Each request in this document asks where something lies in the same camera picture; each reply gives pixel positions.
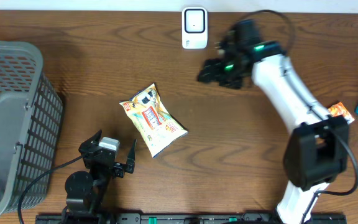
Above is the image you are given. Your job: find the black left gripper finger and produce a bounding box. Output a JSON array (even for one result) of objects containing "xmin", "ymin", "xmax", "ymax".
[
  {"xmin": 126, "ymin": 140, "xmax": 136, "ymax": 173},
  {"xmin": 78, "ymin": 129, "xmax": 102, "ymax": 152}
]

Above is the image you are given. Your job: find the yellow snack bag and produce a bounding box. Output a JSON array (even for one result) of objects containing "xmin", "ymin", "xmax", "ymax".
[{"xmin": 120, "ymin": 84, "xmax": 188, "ymax": 157}]

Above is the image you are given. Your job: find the small orange white carton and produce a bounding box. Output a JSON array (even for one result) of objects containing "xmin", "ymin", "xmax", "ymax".
[{"xmin": 328, "ymin": 102, "xmax": 355, "ymax": 124}]

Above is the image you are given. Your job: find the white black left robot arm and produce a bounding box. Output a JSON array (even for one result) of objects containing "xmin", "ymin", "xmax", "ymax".
[{"xmin": 65, "ymin": 130, "xmax": 137, "ymax": 214}]

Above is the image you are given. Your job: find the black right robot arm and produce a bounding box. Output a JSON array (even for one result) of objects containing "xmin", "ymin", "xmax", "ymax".
[{"xmin": 198, "ymin": 19, "xmax": 349, "ymax": 223}]

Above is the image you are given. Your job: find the white barcode scanner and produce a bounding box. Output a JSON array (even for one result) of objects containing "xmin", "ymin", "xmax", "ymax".
[{"xmin": 181, "ymin": 7, "xmax": 208, "ymax": 49}]

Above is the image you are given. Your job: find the grey plastic shopping basket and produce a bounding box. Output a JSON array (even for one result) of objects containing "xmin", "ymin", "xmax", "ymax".
[{"xmin": 0, "ymin": 41, "xmax": 63, "ymax": 215}]

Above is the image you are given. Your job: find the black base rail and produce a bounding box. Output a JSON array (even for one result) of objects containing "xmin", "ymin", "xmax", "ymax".
[{"xmin": 35, "ymin": 212, "xmax": 347, "ymax": 224}]

